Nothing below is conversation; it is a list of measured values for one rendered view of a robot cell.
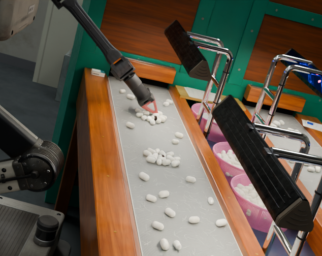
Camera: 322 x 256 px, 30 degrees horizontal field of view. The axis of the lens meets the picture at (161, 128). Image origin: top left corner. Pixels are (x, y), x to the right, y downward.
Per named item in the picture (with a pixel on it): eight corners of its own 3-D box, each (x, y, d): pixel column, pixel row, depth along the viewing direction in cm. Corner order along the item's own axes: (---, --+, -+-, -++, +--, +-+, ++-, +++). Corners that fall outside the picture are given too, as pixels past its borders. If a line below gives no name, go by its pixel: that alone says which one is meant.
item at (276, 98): (252, 164, 251) (288, 64, 236) (239, 145, 269) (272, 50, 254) (293, 172, 256) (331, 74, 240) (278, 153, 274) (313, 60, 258)
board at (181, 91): (179, 97, 280) (180, 95, 280) (174, 87, 294) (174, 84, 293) (245, 111, 288) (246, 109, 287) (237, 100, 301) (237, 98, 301)
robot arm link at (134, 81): (123, 80, 244) (134, 71, 244) (120, 76, 250) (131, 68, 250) (133, 93, 246) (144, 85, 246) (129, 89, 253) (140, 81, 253)
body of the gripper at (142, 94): (150, 90, 256) (140, 77, 253) (154, 98, 247) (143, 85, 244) (138, 99, 257) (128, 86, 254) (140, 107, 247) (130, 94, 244)
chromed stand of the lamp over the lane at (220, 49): (160, 147, 242) (191, 41, 227) (153, 127, 260) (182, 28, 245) (204, 155, 247) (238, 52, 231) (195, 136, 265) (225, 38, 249)
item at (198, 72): (189, 77, 210) (194, 57, 208) (163, 33, 267) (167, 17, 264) (210, 82, 212) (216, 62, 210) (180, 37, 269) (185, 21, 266)
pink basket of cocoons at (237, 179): (233, 232, 193) (242, 206, 190) (215, 191, 217) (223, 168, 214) (308, 244, 199) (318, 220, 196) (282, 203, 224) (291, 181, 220)
